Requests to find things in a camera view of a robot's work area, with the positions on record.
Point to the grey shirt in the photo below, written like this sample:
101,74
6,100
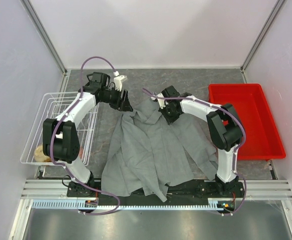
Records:
148,153

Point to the grey slotted cable duct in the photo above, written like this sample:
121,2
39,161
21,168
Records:
101,204

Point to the right aluminium frame post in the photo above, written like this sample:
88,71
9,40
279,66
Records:
262,34

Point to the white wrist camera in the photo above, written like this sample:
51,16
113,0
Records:
118,80
163,103

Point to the pink patterned bowl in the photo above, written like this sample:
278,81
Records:
81,151

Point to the left aluminium frame post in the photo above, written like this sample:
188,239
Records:
43,34

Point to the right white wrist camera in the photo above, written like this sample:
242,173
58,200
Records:
163,103

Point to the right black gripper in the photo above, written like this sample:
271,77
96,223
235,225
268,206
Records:
170,119

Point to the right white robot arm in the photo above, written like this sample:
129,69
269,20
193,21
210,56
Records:
226,132

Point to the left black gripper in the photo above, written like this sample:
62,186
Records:
123,104

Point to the red plastic bin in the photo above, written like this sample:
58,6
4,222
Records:
263,141

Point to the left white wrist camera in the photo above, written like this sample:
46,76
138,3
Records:
118,80

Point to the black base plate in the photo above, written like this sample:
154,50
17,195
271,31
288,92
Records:
193,191

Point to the white wire dish rack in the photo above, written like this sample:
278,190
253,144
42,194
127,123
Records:
52,105

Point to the aluminium frame post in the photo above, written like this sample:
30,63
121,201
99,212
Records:
262,34
43,34

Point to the beige bowl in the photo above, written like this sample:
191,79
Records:
39,156

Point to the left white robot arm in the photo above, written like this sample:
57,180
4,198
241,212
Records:
60,137

